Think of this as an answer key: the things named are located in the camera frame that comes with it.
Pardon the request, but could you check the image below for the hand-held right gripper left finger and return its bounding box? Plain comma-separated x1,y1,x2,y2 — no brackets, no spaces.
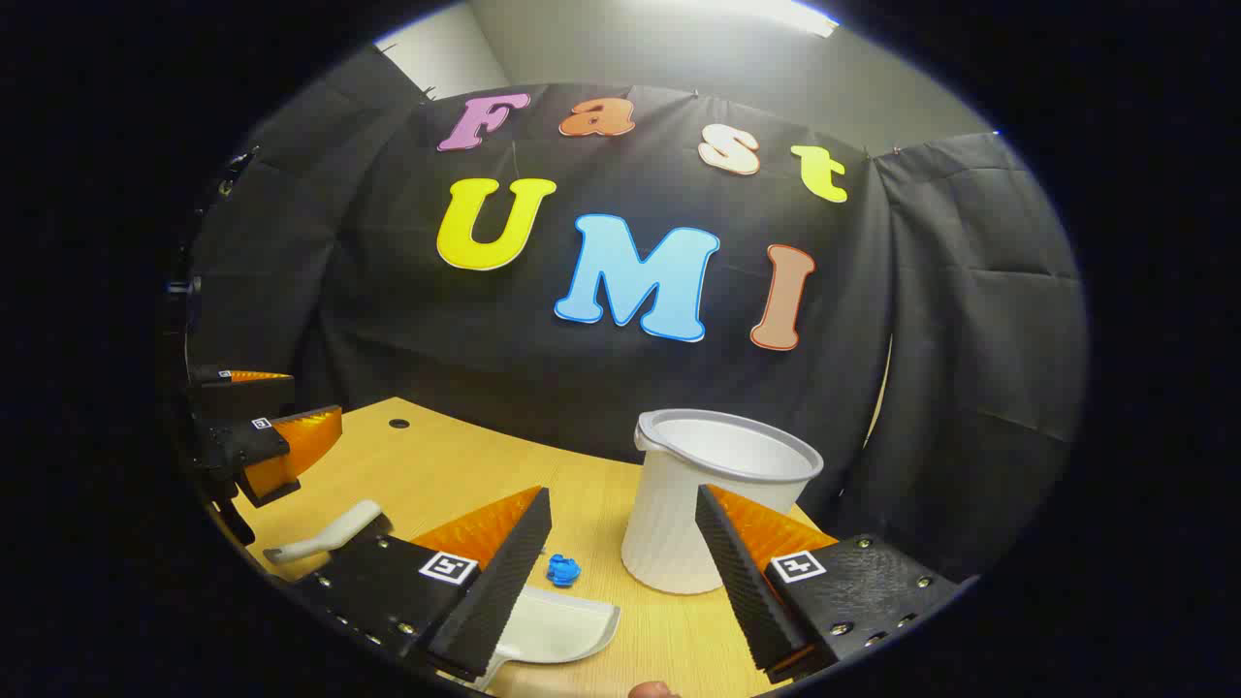
291,485,554,682

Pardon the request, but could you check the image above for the white plastic dustpan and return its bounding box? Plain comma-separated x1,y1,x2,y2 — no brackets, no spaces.
475,584,621,691

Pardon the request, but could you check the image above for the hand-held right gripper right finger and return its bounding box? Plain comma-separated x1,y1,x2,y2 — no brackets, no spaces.
694,483,971,684

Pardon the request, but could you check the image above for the white ribbed garbage bin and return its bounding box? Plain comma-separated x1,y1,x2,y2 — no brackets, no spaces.
620,408,825,595

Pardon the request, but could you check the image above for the wooden desktop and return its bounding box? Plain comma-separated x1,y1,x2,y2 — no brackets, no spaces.
242,396,844,698

